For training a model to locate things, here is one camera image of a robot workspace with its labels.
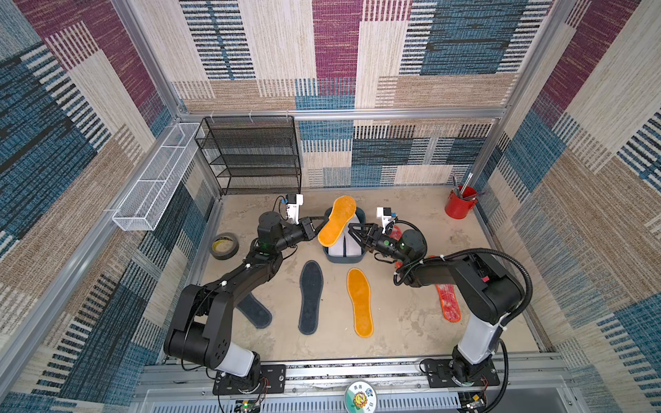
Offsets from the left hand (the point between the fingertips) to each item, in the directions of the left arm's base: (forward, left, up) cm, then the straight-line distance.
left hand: (330, 220), depth 80 cm
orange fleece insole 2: (-12, -9, -24) cm, 28 cm away
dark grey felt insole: (-13, +7, -24) cm, 28 cm away
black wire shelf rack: (+40, +33, -5) cm, 52 cm away
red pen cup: (+20, -52, -14) cm, 57 cm away
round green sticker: (-43, -7, -16) cm, 46 cm away
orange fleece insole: (+4, -4, -2) cm, 6 cm away
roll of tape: (+2, +39, -23) cm, 45 cm away
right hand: (-1, -6, -4) cm, 8 cm away
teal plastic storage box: (0, -5, -22) cm, 23 cm away
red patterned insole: (-1, -21, -6) cm, 22 cm away
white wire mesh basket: (-2, +50, +10) cm, 51 cm away
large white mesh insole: (+4, -2, -22) cm, 23 cm away
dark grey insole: (-20, +24, -24) cm, 39 cm away
